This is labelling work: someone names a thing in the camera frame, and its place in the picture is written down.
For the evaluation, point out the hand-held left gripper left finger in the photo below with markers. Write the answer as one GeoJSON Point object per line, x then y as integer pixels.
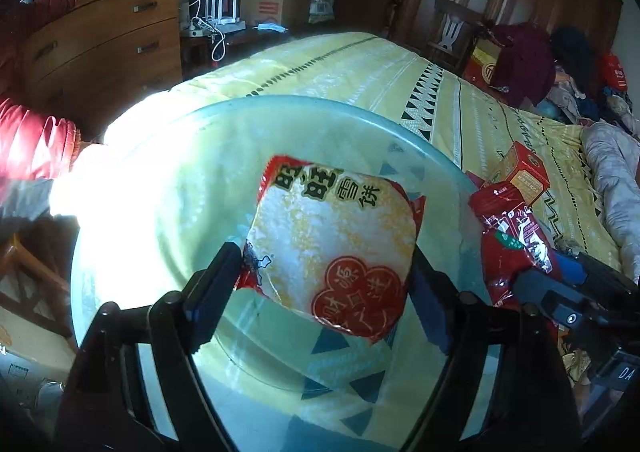
{"type": "Point", "coordinates": [215, 292]}

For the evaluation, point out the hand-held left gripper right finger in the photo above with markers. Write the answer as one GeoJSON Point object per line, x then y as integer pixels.
{"type": "Point", "coordinates": [430, 307]}

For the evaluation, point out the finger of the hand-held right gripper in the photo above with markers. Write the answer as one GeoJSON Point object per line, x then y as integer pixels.
{"type": "Point", "coordinates": [530, 287]}
{"type": "Point", "coordinates": [570, 267]}

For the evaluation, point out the dark red snack packet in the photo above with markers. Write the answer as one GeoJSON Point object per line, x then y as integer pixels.
{"type": "Point", "coordinates": [510, 232]}

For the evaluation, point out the clear glass bowl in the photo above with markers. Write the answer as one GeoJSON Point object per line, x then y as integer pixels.
{"type": "Point", "coordinates": [175, 212]}

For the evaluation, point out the white rice cracker packet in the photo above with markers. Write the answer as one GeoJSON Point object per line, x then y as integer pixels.
{"type": "Point", "coordinates": [330, 232]}

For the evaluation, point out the orange red carton box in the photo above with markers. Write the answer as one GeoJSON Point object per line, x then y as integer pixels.
{"type": "Point", "coordinates": [525, 171]}

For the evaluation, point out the pink floral quilt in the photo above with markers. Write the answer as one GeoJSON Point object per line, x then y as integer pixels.
{"type": "Point", "coordinates": [615, 166]}

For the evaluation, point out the pile of clothes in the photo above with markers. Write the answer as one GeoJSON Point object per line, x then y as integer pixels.
{"type": "Point", "coordinates": [580, 101]}

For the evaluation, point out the light wooden stool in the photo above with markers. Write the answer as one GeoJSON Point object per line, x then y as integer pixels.
{"type": "Point", "coordinates": [35, 272]}

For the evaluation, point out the red printed bag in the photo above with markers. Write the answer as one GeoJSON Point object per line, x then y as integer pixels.
{"type": "Point", "coordinates": [614, 71]}

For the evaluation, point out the red yellow gift box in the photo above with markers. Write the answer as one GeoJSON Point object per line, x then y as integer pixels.
{"type": "Point", "coordinates": [482, 71]}

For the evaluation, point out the navy garment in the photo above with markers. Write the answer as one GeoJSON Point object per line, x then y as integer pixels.
{"type": "Point", "coordinates": [572, 49]}

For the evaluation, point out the yellow patterned bedspread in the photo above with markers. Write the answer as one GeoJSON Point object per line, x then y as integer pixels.
{"type": "Point", "coordinates": [350, 66]}

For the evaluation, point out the wooden side table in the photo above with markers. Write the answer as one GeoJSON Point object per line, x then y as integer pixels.
{"type": "Point", "coordinates": [250, 39]}

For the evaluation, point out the white power strip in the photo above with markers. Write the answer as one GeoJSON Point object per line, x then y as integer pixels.
{"type": "Point", "coordinates": [196, 29]}

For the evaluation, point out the white wifi router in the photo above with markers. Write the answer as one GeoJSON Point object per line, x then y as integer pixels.
{"type": "Point", "coordinates": [230, 25]}

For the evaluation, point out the wooden dresser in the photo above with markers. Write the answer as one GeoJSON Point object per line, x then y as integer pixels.
{"type": "Point", "coordinates": [100, 46]}

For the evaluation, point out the blue face mask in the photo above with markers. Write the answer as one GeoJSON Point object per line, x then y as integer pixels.
{"type": "Point", "coordinates": [270, 26]}

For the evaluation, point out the carved wooden chair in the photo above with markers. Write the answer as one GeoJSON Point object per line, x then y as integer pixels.
{"type": "Point", "coordinates": [450, 6]}

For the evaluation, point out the brown cardboard box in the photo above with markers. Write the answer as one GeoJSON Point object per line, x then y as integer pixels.
{"type": "Point", "coordinates": [272, 6]}

